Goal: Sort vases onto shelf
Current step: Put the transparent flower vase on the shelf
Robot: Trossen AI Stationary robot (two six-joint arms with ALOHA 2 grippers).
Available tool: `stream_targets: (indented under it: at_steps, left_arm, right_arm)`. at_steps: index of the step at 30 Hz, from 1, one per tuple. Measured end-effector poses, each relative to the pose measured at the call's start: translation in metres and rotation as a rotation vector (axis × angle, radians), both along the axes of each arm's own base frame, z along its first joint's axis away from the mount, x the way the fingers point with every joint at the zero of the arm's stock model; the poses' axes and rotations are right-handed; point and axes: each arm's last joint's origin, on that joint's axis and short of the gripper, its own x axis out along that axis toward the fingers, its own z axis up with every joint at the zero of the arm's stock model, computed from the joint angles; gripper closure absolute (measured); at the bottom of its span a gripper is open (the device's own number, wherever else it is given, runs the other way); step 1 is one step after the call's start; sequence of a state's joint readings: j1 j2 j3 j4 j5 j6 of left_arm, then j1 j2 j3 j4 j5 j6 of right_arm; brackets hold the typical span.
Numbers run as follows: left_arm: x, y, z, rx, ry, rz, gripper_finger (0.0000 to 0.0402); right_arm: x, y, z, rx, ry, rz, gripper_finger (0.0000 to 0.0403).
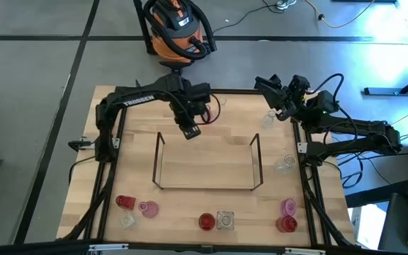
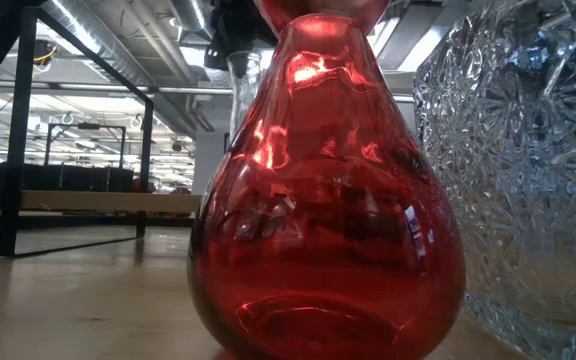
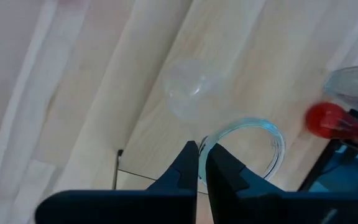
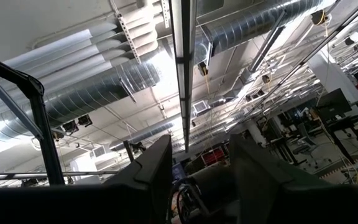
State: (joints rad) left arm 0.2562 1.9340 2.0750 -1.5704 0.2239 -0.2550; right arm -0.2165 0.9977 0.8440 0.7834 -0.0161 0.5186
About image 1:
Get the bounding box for black aluminium table frame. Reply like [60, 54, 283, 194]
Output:
[57, 79, 356, 249]

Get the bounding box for clear faceted square glass vase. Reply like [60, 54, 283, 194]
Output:
[119, 212, 137, 230]

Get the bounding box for red pear-shaped glass vase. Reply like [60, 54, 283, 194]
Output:
[198, 212, 216, 232]

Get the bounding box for wooden shelf black metal frame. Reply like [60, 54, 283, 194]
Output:
[152, 132, 264, 191]

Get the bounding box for red square glass vase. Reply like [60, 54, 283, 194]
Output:
[115, 194, 137, 211]

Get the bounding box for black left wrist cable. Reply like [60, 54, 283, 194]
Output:
[203, 93, 222, 125]

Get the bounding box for curved black arm cable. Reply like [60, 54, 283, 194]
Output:
[68, 155, 97, 186]

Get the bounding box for pink long-necked glass vase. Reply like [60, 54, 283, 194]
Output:
[138, 200, 160, 219]

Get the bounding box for thin black floor cable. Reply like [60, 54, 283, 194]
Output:
[212, 0, 285, 35]

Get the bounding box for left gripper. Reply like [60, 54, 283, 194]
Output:
[168, 74, 213, 140]

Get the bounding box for looped black floor cable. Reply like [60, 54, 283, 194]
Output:
[322, 150, 392, 189]

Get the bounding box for dark grey desk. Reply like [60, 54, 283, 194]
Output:
[378, 193, 408, 255]

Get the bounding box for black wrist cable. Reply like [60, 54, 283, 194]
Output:
[310, 73, 359, 142]
[203, 93, 222, 125]

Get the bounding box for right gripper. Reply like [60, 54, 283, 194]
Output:
[254, 74, 311, 122]

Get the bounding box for clear star-cut crystal vase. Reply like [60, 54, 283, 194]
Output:
[216, 210, 236, 231]

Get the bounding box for yellow floor cable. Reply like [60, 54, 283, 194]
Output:
[305, 0, 377, 29]

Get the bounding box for pink ribbed wide glass vase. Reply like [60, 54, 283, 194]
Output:
[280, 198, 298, 217]

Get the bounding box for red bulbous glass vase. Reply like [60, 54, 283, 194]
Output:
[276, 215, 299, 234]

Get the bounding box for black T-shaped desk foot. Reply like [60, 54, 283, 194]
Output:
[363, 63, 408, 96]

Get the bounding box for orange black shop vacuum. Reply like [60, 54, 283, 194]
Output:
[142, 0, 218, 77]

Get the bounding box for person's shoe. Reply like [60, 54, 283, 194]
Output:
[276, 0, 298, 11]

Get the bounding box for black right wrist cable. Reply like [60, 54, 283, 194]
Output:
[310, 73, 359, 142]

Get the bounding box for black stand leg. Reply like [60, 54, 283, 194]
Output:
[132, 0, 157, 56]

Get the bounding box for black crossbar silver brackets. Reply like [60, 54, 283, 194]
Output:
[0, 239, 408, 255]

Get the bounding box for clear swirl-patterned glass vase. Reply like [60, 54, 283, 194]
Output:
[273, 154, 297, 177]

